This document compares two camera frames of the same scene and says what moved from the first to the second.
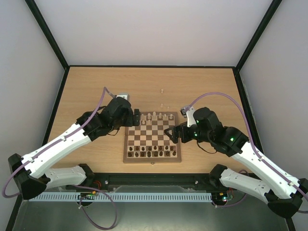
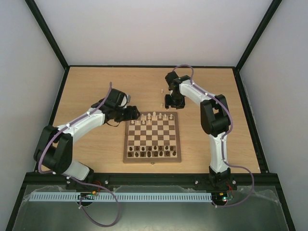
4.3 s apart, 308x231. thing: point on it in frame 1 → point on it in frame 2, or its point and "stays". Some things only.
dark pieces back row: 149,148 stays
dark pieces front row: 149,154 stays
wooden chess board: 148,142 stays
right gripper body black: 179,133 → 174,103
